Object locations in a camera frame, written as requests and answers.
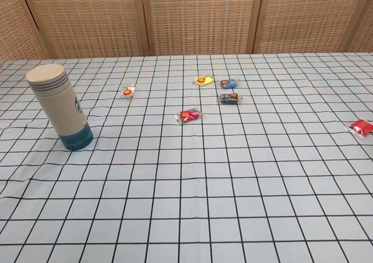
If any white and blue thermos bottle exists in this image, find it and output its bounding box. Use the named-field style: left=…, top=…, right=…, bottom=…
left=25, top=64, right=94, bottom=152

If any white grid-patterned tablecloth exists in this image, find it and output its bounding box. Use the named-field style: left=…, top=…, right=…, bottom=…
left=0, top=52, right=373, bottom=263

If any red candy packet with sticker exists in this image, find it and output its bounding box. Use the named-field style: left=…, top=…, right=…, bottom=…
left=174, top=108, right=206, bottom=125

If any yellow candy packet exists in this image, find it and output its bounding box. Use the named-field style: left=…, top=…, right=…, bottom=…
left=192, top=75, right=214, bottom=87

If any black candy packet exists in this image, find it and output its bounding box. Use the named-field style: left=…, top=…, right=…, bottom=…
left=217, top=92, right=244, bottom=106

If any blue candy packet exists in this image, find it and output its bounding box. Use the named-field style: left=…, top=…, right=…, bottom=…
left=219, top=78, right=242, bottom=90

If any white candy packet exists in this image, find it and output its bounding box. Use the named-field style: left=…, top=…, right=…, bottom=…
left=121, top=83, right=137, bottom=100

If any woven bamboo screen panel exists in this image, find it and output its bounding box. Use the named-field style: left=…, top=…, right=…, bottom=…
left=252, top=0, right=368, bottom=55
left=140, top=0, right=265, bottom=57
left=19, top=0, right=151, bottom=59
left=0, top=0, right=49, bottom=67
left=348, top=0, right=373, bottom=53

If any plain red candy packet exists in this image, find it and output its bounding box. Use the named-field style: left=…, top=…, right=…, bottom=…
left=344, top=118, right=373, bottom=141

